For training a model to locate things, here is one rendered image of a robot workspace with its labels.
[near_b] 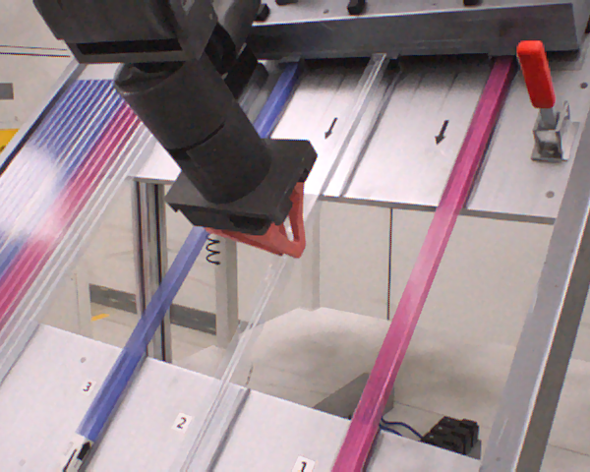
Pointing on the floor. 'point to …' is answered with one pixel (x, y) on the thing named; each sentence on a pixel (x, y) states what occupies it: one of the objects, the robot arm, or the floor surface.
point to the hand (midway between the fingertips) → (288, 244)
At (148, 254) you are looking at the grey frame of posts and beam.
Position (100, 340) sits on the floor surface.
